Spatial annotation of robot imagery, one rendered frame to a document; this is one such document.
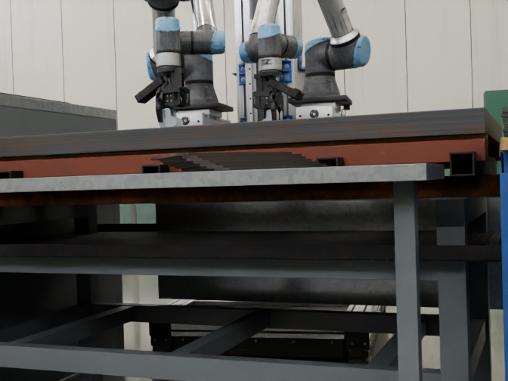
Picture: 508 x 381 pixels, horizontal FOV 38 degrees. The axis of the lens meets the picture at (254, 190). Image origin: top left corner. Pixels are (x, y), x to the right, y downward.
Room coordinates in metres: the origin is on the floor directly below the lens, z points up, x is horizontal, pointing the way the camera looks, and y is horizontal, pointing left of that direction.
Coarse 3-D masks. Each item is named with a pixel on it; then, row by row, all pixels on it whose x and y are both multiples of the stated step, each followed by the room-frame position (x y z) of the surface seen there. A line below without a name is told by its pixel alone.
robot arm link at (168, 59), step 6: (156, 54) 2.24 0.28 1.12; (162, 54) 2.22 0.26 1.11; (168, 54) 2.22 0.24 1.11; (174, 54) 2.22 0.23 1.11; (180, 54) 2.25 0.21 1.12; (156, 60) 2.24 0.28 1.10; (162, 60) 2.22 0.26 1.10; (168, 60) 2.22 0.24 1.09; (174, 60) 2.22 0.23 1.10; (180, 60) 2.25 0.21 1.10; (156, 66) 2.24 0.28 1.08; (162, 66) 2.22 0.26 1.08; (168, 66) 2.22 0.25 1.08; (174, 66) 2.23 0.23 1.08; (180, 66) 2.25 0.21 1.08
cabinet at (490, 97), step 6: (498, 90) 10.95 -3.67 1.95; (504, 90) 10.93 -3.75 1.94; (486, 96) 10.98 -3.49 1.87; (492, 96) 10.96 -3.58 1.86; (498, 96) 10.94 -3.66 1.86; (504, 96) 10.92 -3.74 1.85; (486, 102) 10.99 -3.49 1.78; (492, 102) 10.96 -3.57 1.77; (498, 102) 10.94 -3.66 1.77; (504, 102) 10.92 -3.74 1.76; (486, 108) 10.99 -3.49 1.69; (492, 108) 10.96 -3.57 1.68; (498, 108) 10.94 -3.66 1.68; (492, 114) 10.96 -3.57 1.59; (498, 114) 10.94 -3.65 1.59; (498, 120) 10.94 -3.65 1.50; (498, 162) 10.95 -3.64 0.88; (498, 168) 10.95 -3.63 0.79
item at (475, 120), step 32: (160, 128) 1.85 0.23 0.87; (192, 128) 1.82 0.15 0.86; (224, 128) 1.79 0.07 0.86; (256, 128) 1.76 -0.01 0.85; (288, 128) 1.73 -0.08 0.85; (320, 128) 1.70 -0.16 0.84; (352, 128) 1.67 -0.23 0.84; (384, 128) 1.65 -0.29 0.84; (416, 128) 1.62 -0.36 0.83; (448, 128) 1.60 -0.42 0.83; (480, 128) 1.57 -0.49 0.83
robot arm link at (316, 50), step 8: (312, 40) 2.85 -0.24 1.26; (320, 40) 2.84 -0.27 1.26; (328, 40) 2.85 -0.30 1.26; (312, 48) 2.85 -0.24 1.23; (320, 48) 2.83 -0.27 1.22; (328, 48) 2.81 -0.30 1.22; (312, 56) 2.85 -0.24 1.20; (320, 56) 2.83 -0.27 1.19; (328, 56) 2.81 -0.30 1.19; (312, 64) 2.85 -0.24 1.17; (320, 64) 2.84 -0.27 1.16; (328, 64) 2.83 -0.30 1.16; (312, 72) 2.85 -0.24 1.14
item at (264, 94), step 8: (264, 72) 2.37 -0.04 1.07; (272, 72) 2.37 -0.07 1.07; (280, 72) 2.39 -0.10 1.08; (256, 80) 2.42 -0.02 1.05; (264, 80) 2.40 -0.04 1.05; (256, 88) 2.42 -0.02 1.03; (264, 88) 2.39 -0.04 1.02; (272, 88) 2.38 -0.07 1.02; (256, 96) 2.39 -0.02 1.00; (264, 96) 2.38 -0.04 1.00; (272, 96) 2.36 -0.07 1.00; (280, 96) 2.40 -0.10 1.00; (256, 104) 2.38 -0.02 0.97; (264, 104) 2.38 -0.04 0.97; (280, 104) 2.40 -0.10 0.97
